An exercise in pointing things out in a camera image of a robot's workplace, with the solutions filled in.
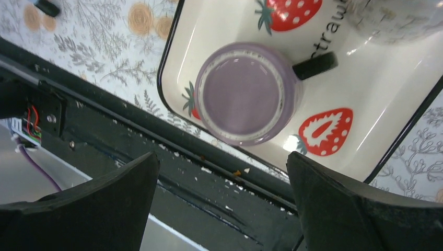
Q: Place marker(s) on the white strawberry tray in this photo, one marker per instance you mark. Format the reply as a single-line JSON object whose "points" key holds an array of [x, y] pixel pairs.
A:
{"points": [[348, 117]]}

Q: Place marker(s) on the purple mug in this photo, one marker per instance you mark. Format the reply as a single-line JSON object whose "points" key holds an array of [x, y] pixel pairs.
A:
{"points": [[246, 93]]}

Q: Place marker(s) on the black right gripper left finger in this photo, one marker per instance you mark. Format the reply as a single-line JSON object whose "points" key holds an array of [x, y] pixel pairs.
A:
{"points": [[106, 213]]}

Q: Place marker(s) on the blue tripod stand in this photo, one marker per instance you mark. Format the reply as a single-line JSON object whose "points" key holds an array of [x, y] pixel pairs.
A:
{"points": [[46, 7]]}

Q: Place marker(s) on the white floral mug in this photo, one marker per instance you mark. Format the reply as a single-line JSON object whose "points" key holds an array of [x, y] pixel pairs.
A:
{"points": [[394, 22]]}

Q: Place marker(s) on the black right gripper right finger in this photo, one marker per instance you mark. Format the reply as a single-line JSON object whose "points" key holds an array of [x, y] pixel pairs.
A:
{"points": [[337, 212]]}

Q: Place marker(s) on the floral tablecloth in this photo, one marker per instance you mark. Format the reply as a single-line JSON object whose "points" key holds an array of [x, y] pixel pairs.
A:
{"points": [[117, 45]]}

